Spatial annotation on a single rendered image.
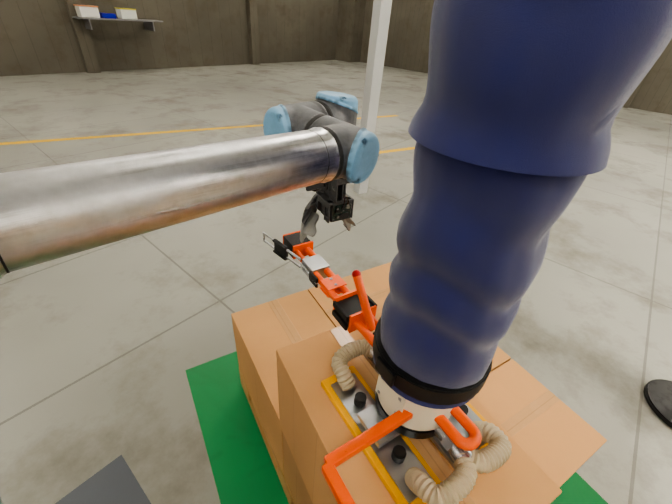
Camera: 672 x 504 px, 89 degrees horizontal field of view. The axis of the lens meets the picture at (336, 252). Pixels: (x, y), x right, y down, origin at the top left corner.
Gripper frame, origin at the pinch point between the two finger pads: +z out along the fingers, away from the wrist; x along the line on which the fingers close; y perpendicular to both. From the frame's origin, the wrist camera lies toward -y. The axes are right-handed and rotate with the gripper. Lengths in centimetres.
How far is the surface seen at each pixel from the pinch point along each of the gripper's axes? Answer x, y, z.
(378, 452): -11, 46, 25
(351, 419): -12.2, 37.1, 25.1
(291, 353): -16.0, 12.5, 27.1
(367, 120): 180, -228, 38
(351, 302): 0.4, 15.3, 12.4
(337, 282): 1.4, 6.3, 12.7
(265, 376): -17, -11, 67
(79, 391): -94, -85, 122
